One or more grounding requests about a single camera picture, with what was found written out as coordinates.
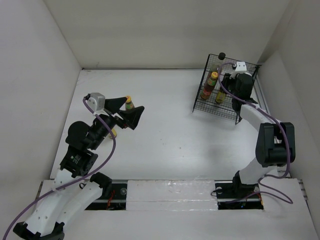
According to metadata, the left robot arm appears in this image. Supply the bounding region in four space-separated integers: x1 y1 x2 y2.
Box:
8 92 145 240

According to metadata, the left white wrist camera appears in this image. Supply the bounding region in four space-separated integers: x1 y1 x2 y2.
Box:
85 92 112 116

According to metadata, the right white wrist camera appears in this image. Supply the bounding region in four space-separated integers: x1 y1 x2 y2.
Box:
230 61 252 79

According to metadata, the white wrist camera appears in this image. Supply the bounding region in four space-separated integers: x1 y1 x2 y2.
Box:
230 61 252 79
85 92 112 116

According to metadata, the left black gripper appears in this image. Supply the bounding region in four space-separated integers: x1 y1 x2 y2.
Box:
89 97 145 149

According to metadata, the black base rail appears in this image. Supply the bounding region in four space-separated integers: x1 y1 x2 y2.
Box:
87 180 264 211

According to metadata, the small yellow bottle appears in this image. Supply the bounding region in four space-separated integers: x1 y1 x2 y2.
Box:
215 87 226 104
109 128 117 139

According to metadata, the black wire mesh rack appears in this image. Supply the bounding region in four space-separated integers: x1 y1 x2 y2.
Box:
191 53 262 125

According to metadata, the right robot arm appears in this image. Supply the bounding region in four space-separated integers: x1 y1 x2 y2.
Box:
221 73 296 198

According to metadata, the yellow-cap sauce bottle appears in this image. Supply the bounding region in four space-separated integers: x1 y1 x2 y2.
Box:
200 71 219 100
125 95 135 111

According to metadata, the tall clear black-cap bottle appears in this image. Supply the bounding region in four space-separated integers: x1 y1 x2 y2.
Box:
209 52 226 73

